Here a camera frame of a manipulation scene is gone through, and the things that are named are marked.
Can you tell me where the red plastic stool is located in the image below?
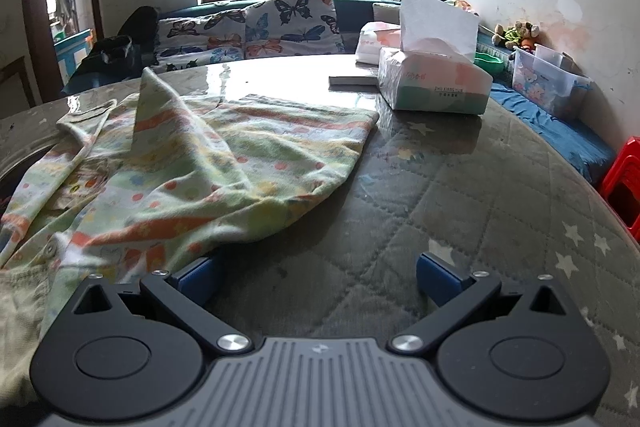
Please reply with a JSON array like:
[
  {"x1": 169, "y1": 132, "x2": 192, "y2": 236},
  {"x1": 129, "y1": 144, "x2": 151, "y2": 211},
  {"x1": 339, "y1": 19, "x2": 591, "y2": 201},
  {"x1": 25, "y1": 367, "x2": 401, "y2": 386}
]
[{"x1": 597, "y1": 136, "x2": 640, "y2": 242}]

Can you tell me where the brown and green plush toy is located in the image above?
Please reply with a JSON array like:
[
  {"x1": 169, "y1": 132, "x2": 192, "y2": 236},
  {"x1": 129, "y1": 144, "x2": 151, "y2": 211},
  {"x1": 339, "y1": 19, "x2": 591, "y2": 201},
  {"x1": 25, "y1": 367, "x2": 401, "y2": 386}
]
[{"x1": 491, "y1": 21, "x2": 542, "y2": 52}]

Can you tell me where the blue cabinet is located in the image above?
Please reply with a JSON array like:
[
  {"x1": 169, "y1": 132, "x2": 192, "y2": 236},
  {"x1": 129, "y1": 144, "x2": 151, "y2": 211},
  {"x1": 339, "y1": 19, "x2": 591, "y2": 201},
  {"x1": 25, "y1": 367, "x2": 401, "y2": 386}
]
[{"x1": 53, "y1": 28, "x2": 97, "y2": 86}]

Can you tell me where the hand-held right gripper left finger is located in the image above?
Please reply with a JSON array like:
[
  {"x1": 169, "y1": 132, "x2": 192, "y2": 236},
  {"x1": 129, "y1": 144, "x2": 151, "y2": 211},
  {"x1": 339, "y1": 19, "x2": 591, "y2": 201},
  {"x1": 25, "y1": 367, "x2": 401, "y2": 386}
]
[{"x1": 70, "y1": 256, "x2": 252, "y2": 354}]

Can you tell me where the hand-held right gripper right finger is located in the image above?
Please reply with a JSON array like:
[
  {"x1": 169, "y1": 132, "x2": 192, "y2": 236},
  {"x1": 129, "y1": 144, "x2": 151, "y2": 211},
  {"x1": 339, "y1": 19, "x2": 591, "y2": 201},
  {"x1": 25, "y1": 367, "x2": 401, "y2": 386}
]
[{"x1": 391, "y1": 252, "x2": 568, "y2": 354}]

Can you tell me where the round built-in cooker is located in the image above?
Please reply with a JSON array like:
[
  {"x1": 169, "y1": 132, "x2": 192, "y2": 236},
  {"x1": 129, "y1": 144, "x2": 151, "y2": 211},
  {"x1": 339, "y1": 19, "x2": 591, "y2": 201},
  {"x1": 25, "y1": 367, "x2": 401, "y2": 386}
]
[{"x1": 0, "y1": 141, "x2": 57, "y2": 208}]

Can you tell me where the flat grey book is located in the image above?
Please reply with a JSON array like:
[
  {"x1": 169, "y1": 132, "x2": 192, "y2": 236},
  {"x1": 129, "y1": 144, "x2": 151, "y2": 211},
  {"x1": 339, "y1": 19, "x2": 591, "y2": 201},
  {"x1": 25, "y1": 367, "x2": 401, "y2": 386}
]
[{"x1": 328, "y1": 74, "x2": 381, "y2": 88}]

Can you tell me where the blue cushioned bench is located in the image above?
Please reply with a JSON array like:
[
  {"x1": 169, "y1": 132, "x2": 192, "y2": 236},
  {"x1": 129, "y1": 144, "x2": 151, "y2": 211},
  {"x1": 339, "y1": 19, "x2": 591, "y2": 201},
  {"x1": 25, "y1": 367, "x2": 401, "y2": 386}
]
[{"x1": 65, "y1": 0, "x2": 617, "y2": 188}]

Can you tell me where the black jacket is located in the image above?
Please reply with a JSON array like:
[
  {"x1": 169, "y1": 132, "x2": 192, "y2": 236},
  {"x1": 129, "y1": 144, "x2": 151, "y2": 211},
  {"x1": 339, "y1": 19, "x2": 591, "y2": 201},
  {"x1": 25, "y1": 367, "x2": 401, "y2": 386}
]
[{"x1": 65, "y1": 6, "x2": 162, "y2": 88}]

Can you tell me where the clear plastic storage box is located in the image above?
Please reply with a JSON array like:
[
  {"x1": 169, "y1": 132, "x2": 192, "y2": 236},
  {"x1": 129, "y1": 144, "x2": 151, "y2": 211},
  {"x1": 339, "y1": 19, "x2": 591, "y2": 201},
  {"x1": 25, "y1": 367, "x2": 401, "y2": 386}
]
[{"x1": 510, "y1": 44, "x2": 592, "y2": 120}]

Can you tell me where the large butterfly print pillow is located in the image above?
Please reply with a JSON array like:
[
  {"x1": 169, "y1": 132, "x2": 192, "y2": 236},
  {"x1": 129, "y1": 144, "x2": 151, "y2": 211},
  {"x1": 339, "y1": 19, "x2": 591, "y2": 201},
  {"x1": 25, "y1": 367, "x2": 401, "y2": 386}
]
[{"x1": 244, "y1": 0, "x2": 346, "y2": 58}]

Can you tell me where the green bowl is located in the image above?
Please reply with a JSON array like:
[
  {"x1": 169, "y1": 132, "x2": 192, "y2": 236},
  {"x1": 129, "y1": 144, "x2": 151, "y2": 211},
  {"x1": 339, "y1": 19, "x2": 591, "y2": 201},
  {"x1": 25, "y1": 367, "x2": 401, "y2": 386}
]
[{"x1": 474, "y1": 52, "x2": 506, "y2": 76}]

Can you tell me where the wooden chair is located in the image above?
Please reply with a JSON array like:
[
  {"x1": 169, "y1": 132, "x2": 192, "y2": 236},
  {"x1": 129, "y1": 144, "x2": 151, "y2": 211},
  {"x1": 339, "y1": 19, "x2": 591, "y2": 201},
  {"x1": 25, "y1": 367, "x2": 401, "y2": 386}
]
[{"x1": 0, "y1": 56, "x2": 37, "y2": 108}]

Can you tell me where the small butterfly print pillow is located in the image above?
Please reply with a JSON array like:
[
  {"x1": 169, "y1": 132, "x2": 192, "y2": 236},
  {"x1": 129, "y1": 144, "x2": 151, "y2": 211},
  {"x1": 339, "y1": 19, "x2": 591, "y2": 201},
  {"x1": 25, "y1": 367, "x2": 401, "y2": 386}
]
[{"x1": 155, "y1": 9, "x2": 248, "y2": 72}]

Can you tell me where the pink wet wipes pack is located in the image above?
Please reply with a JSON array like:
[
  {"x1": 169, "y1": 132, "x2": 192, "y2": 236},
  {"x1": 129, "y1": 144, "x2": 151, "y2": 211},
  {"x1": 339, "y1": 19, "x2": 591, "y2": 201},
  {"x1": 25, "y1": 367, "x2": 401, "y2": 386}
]
[{"x1": 355, "y1": 21, "x2": 403, "y2": 65}]

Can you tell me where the grey pillow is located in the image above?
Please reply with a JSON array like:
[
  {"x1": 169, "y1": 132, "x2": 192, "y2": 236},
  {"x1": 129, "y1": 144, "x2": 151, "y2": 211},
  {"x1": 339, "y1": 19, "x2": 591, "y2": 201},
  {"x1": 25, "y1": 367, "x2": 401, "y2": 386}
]
[{"x1": 372, "y1": 2, "x2": 403, "y2": 28}]

